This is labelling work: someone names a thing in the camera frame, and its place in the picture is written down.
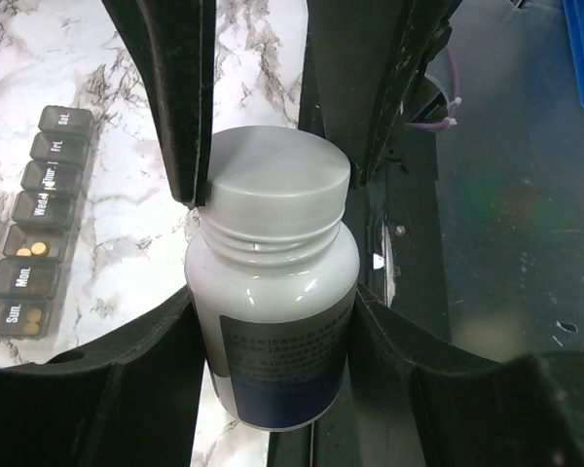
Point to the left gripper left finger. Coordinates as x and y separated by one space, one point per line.
128 398

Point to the grey weekly pill organizer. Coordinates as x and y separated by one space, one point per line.
37 251

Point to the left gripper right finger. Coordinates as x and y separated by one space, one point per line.
467 404

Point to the white pill bottle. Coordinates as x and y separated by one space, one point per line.
272 270

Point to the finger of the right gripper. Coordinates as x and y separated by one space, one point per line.
369 58
172 44

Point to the black front rail frame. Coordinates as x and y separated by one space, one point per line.
395 220

